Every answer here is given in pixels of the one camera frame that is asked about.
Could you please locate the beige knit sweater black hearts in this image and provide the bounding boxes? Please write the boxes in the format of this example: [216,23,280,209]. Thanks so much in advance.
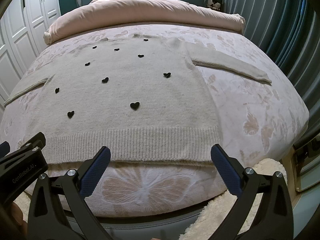
[5,34,270,164]

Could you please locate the wooden framed bedside object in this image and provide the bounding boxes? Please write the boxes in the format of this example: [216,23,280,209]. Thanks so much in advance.
[292,137,319,192]

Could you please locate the cream fluffy rug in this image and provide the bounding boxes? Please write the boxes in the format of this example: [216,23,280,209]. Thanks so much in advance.
[14,158,287,239]

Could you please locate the pink floral bed blanket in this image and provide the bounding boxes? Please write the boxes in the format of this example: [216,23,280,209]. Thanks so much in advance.
[1,24,309,217]

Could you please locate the white panelled wardrobe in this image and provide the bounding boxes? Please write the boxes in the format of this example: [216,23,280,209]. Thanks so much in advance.
[1,0,61,107]

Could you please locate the pink rolled duvet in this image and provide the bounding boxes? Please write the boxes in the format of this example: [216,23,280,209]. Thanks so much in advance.
[43,0,245,45]

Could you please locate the grey-blue pleated curtain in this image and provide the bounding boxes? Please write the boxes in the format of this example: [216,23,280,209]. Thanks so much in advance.
[222,0,319,140]

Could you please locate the small plush toys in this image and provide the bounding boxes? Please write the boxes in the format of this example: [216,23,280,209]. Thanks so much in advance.
[207,0,221,11]

